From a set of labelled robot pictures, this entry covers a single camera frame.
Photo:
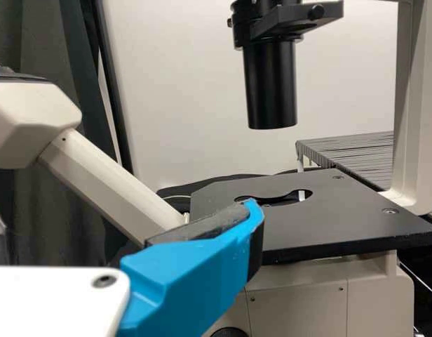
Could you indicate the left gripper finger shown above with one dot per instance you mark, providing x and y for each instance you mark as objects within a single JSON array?
[{"x": 188, "y": 281}]

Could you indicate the black platform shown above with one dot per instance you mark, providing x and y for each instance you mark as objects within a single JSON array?
[{"x": 356, "y": 154}]

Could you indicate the cream microscope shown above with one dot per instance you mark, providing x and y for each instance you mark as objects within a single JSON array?
[{"x": 342, "y": 217}]

